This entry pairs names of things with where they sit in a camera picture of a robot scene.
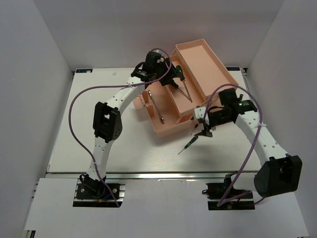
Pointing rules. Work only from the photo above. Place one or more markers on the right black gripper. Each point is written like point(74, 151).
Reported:
point(206, 132)

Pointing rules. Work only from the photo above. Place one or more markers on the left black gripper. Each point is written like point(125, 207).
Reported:
point(168, 79)

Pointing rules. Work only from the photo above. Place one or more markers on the small precision screwdriver front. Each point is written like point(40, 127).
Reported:
point(189, 143)

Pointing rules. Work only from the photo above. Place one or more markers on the large green screwdriver front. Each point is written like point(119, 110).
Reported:
point(182, 78)

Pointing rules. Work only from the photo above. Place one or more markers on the silver ratchet wrench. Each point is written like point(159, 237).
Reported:
point(156, 107)

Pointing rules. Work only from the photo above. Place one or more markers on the pink plastic toolbox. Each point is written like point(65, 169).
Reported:
point(171, 110)

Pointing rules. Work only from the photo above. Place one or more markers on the large green screwdriver tip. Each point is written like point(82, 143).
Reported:
point(187, 96)

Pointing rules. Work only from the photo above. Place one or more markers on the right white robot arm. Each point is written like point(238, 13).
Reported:
point(279, 172)

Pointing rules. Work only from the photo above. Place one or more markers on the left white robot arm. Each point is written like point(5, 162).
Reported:
point(107, 123)

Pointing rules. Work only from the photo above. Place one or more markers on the blue label right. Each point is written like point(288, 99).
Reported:
point(233, 68)

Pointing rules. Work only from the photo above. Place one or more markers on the blue label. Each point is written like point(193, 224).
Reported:
point(83, 70)
point(233, 68)

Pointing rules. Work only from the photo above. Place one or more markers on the blue label left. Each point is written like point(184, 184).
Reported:
point(83, 70)

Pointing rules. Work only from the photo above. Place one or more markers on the white front cover board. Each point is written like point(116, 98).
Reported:
point(158, 209)

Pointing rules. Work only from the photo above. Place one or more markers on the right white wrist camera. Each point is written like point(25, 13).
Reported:
point(199, 114)

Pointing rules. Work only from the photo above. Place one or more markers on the aluminium table edge rail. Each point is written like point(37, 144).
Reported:
point(152, 175)

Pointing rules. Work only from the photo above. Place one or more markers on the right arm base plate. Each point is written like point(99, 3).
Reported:
point(214, 192)

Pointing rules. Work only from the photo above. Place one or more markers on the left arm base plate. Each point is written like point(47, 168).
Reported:
point(87, 198)

